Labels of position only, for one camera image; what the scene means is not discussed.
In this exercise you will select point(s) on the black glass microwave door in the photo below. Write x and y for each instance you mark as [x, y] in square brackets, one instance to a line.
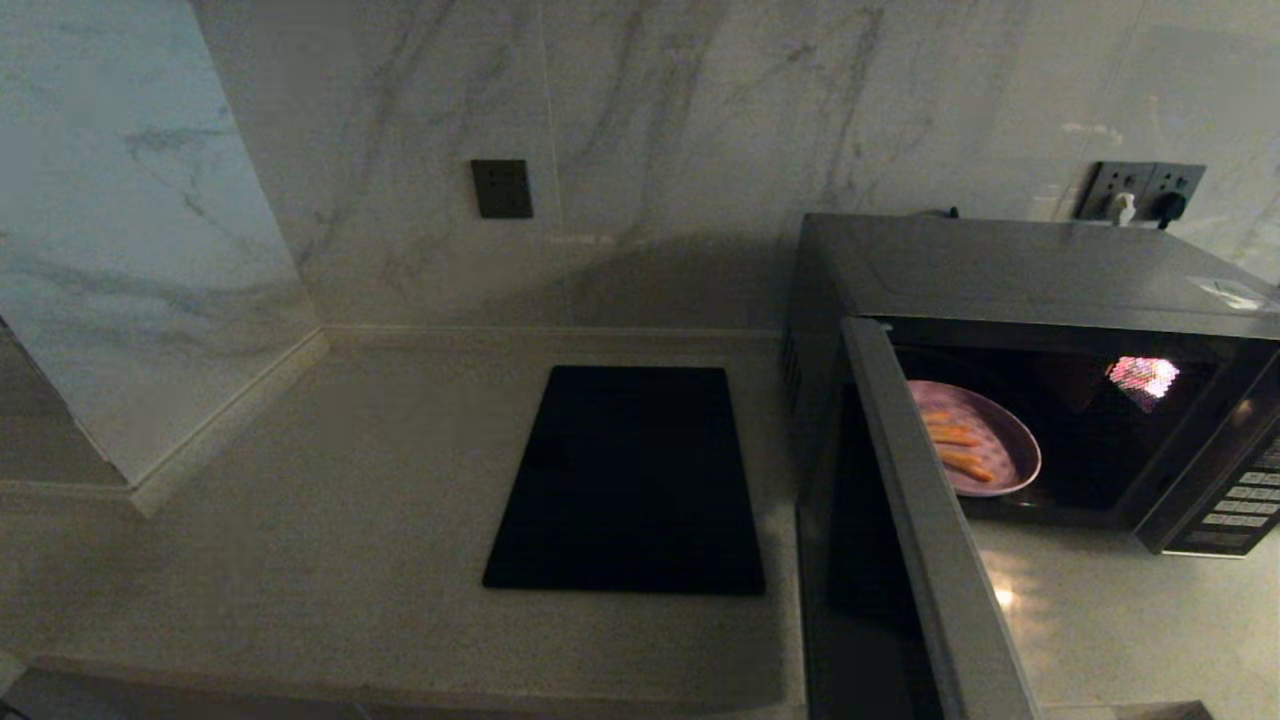
[930, 560]

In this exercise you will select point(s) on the silver microwave oven housing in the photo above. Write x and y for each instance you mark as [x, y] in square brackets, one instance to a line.
[1000, 265]

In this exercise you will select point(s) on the purple round plate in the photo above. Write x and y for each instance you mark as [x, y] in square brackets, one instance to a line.
[1005, 440]

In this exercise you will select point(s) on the black glass induction cooktop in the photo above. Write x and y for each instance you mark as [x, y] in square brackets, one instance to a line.
[625, 480]

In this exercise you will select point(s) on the white cabinet door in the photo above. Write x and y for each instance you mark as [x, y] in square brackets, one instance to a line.
[40, 700]

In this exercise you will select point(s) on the dark grey wall socket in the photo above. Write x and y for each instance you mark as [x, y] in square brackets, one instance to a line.
[1180, 180]
[1103, 182]
[503, 189]

